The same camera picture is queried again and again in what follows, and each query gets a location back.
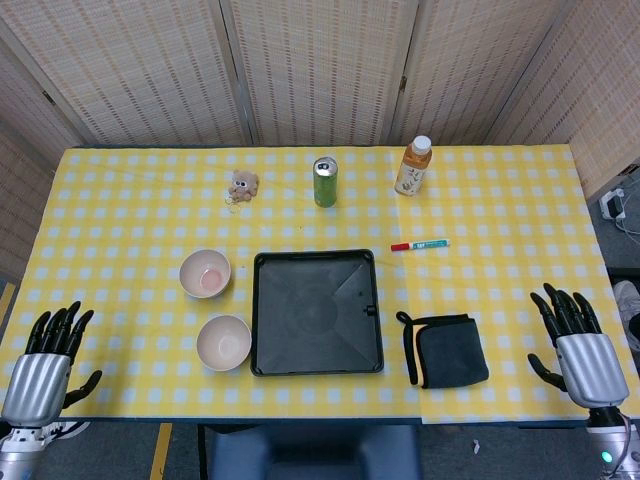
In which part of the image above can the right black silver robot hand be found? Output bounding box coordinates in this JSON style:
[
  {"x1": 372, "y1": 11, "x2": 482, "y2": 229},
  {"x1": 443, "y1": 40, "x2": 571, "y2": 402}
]
[{"x1": 527, "y1": 282, "x2": 630, "y2": 410}]

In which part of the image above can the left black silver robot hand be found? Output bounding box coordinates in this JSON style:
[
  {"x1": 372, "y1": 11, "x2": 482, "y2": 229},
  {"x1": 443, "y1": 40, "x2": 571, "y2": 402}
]
[{"x1": 0, "y1": 300, "x2": 103, "y2": 430}]

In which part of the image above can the pink bowl with matte bottom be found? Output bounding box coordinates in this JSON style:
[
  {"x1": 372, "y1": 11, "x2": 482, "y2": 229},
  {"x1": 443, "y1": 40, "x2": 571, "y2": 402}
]
[{"x1": 195, "y1": 314, "x2": 253, "y2": 372}]

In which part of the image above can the pink bowl with glossy bottom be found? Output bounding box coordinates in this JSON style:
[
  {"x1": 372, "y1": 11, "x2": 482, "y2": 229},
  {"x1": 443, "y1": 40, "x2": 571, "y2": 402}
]
[{"x1": 179, "y1": 249, "x2": 232, "y2": 300}]

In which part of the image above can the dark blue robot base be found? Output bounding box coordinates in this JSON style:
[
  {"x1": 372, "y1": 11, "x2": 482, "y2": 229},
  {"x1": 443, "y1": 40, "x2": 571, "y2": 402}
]
[{"x1": 204, "y1": 424, "x2": 422, "y2": 480}]

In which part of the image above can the black square plastic tray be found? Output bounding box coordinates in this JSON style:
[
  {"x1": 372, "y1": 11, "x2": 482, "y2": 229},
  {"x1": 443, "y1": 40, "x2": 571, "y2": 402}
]
[{"x1": 250, "y1": 248, "x2": 385, "y2": 378}]

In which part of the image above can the white grey shoe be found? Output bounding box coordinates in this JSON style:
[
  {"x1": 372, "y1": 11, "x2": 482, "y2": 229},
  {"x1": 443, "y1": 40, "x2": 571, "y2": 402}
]
[{"x1": 612, "y1": 279, "x2": 640, "y2": 347}]

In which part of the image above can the folded grey yellow towel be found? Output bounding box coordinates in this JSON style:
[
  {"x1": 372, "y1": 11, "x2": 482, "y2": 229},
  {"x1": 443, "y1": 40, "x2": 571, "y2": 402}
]
[{"x1": 395, "y1": 310, "x2": 491, "y2": 390}]

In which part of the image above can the white power adapter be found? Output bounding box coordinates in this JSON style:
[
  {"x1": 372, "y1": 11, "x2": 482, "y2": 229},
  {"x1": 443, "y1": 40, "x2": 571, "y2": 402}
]
[{"x1": 599, "y1": 188, "x2": 629, "y2": 221}]

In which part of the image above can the yellow white checked tablecloth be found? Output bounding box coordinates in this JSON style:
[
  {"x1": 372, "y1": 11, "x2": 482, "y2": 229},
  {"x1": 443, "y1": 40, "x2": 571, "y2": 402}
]
[{"x1": 0, "y1": 146, "x2": 630, "y2": 426}]

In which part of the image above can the red capped white marker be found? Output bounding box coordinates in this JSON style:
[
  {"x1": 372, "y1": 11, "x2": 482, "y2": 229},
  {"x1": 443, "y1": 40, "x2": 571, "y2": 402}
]
[{"x1": 390, "y1": 238, "x2": 451, "y2": 253}]

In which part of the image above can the orange tea bottle white cap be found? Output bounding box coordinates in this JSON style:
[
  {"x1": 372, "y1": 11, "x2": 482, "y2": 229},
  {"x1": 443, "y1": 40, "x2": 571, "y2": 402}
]
[{"x1": 394, "y1": 134, "x2": 434, "y2": 198}]

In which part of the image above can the small beige plush toy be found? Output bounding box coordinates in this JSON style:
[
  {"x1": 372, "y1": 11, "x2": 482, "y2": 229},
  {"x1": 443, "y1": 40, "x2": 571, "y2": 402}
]
[{"x1": 228, "y1": 169, "x2": 260, "y2": 203}]

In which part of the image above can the green drink can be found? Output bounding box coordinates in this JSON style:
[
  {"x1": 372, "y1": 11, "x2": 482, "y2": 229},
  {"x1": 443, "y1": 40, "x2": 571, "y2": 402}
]
[{"x1": 313, "y1": 156, "x2": 338, "y2": 208}]

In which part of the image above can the woven folding screen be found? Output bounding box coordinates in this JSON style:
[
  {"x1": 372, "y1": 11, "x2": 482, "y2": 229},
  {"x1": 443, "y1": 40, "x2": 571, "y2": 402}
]
[{"x1": 0, "y1": 0, "x2": 640, "y2": 281}]

